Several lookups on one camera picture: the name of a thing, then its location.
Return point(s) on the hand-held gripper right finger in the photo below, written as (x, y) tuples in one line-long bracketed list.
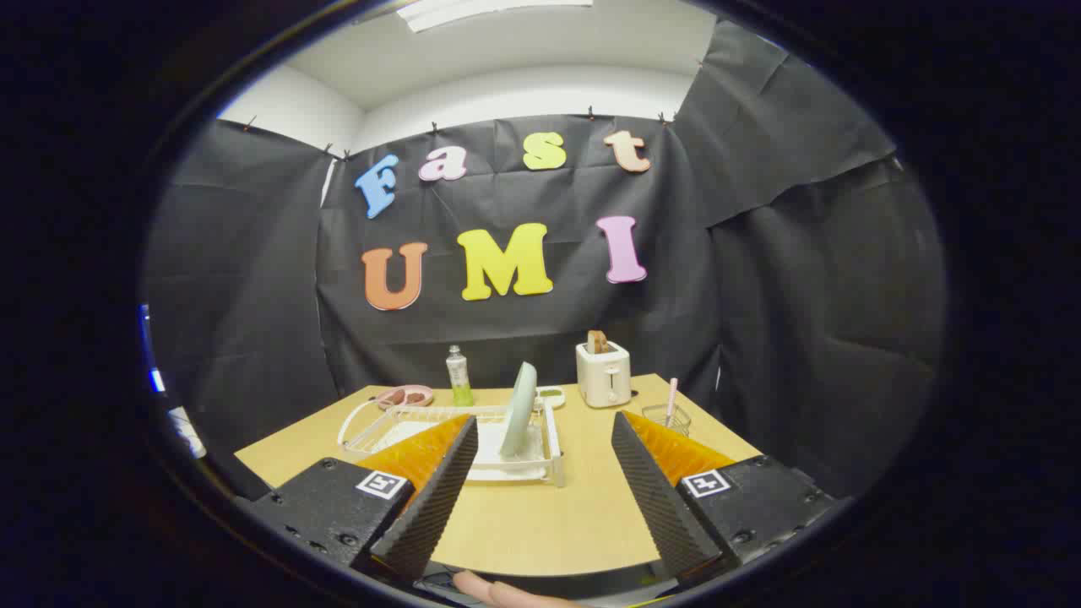
[(654, 498)]

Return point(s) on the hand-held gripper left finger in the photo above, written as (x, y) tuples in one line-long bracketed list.
[(431, 507)]

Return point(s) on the light green plate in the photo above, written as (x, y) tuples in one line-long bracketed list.
[(517, 414)]

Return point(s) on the pink plate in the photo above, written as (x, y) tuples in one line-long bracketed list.
[(426, 392)]

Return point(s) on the white toaster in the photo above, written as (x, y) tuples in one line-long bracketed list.
[(604, 380)]

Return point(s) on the green drink bottle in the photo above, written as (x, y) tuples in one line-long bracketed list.
[(459, 376)]

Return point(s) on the white divided tray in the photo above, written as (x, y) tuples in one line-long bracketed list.
[(553, 397)]

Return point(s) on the brown bread slice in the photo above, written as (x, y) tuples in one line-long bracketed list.
[(605, 344), (593, 344)]

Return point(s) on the black backdrop cloth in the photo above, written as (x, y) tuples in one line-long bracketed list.
[(549, 338)]

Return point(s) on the ceiling light panel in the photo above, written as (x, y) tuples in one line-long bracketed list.
[(490, 10)]

